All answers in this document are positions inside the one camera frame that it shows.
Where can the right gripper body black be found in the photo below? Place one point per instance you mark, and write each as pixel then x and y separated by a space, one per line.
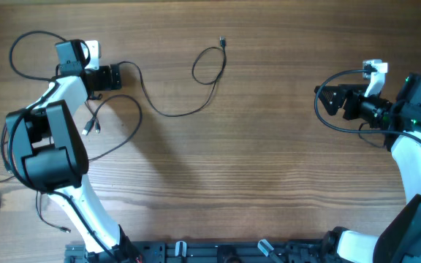
pixel 354 109

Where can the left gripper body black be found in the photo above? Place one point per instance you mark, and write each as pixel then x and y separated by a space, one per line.
pixel 103 79

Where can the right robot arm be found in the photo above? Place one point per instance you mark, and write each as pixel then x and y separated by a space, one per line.
pixel 400 123

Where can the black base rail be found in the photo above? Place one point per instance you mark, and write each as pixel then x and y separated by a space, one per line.
pixel 293 251

